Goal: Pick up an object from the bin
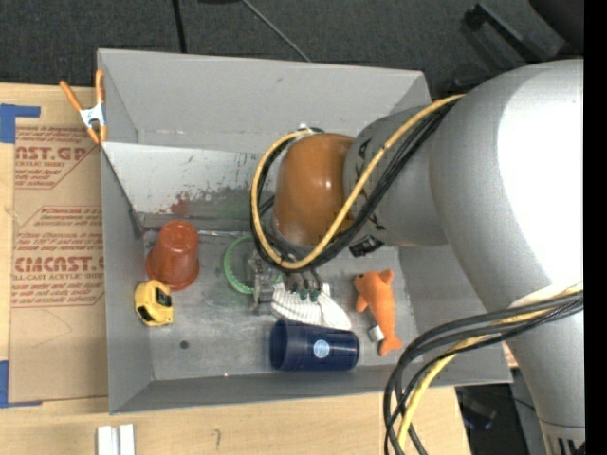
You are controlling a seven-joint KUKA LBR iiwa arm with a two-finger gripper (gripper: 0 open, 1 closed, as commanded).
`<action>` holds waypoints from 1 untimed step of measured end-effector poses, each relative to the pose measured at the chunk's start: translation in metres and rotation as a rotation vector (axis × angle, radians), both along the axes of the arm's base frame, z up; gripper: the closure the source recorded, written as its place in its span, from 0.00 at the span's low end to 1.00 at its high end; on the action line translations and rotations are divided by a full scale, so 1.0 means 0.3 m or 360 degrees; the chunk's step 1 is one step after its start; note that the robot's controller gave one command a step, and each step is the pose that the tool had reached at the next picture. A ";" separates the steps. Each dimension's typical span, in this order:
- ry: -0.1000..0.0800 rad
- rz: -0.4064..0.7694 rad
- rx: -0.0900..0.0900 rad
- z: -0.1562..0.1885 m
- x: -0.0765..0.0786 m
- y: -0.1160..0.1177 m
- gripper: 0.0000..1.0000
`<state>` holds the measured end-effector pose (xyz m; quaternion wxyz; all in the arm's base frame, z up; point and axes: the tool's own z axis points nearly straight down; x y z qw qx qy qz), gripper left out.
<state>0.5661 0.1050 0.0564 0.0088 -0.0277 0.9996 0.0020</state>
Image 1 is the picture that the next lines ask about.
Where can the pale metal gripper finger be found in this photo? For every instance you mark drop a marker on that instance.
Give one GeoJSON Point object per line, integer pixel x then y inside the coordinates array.
{"type": "Point", "coordinates": [270, 296]}
{"type": "Point", "coordinates": [258, 297]}

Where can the white ribbed cloth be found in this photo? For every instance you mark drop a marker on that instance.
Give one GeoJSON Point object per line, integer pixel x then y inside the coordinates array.
{"type": "Point", "coordinates": [303, 312]}

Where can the dark blue cup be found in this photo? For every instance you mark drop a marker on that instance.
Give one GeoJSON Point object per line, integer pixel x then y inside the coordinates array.
{"type": "Point", "coordinates": [303, 347]}

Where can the orange plastic cup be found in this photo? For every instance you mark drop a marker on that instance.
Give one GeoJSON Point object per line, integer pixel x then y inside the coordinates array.
{"type": "Point", "coordinates": [173, 259]}

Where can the yellow tape measure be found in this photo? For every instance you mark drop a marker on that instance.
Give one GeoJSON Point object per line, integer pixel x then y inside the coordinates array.
{"type": "Point", "coordinates": [152, 303]}

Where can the orange toy fish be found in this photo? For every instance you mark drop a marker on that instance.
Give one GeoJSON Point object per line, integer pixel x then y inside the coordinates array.
{"type": "Point", "coordinates": [379, 301]}

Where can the small silver cylinder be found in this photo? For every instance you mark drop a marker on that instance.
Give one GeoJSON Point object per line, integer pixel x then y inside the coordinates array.
{"type": "Point", "coordinates": [376, 333]}

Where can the grey metal bin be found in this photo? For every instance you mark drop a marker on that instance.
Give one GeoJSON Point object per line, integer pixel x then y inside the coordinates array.
{"type": "Point", "coordinates": [199, 107]}

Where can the brown cardboard board, red print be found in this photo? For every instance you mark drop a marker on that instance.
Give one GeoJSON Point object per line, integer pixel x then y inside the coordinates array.
{"type": "Point", "coordinates": [57, 235]}

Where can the black cylinder on white bracket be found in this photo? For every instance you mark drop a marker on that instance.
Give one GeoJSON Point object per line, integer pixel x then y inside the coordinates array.
{"type": "Point", "coordinates": [366, 246]}

